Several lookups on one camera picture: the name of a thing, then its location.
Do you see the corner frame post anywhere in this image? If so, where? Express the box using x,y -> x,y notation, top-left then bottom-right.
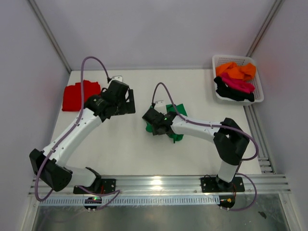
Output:
246,0 -> 285,57
26,0 -> 72,74

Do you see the white plastic basket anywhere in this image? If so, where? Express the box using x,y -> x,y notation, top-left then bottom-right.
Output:
212,55 -> 264,106

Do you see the orange t shirt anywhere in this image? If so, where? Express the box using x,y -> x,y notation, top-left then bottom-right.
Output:
215,62 -> 257,81

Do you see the right corner frame post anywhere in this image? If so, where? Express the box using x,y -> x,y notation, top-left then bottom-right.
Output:
246,0 -> 285,57

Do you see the left black controller board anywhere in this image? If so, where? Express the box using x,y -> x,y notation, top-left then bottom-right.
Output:
83,196 -> 102,211

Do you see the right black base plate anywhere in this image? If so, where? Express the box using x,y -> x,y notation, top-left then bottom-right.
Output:
200,175 -> 245,193

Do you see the aluminium front rail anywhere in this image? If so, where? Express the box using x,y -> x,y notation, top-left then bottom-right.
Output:
28,175 -> 292,197

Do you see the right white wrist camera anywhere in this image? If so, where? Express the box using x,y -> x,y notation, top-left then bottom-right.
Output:
154,100 -> 167,115

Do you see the right black controller board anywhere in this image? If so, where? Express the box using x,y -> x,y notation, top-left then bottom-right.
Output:
218,195 -> 235,210

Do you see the pink t shirt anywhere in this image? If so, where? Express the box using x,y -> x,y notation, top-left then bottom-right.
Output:
220,73 -> 255,94

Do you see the white slotted cable duct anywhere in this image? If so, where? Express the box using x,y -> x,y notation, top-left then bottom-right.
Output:
39,194 -> 219,206

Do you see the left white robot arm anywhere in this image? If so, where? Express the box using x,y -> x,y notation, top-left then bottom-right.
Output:
29,80 -> 136,193

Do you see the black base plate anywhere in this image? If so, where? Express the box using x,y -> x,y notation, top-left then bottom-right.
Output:
200,175 -> 245,193
73,178 -> 116,194

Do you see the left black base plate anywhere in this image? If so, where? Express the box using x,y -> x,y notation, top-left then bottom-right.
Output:
73,178 -> 116,194

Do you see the folded red t shirt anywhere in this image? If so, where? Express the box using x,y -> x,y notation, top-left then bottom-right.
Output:
62,80 -> 101,112

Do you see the green t shirt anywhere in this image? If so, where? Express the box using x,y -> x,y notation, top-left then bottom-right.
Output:
145,103 -> 187,143

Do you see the black t shirt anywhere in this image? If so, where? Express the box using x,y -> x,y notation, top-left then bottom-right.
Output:
214,77 -> 255,102

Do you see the left corner frame post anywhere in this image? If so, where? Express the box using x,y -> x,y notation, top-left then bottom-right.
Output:
26,0 -> 72,74

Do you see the black controller board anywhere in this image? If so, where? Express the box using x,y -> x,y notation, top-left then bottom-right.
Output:
218,195 -> 235,210
83,196 -> 102,211

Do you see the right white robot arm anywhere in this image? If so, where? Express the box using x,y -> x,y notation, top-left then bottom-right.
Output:
142,108 -> 249,192

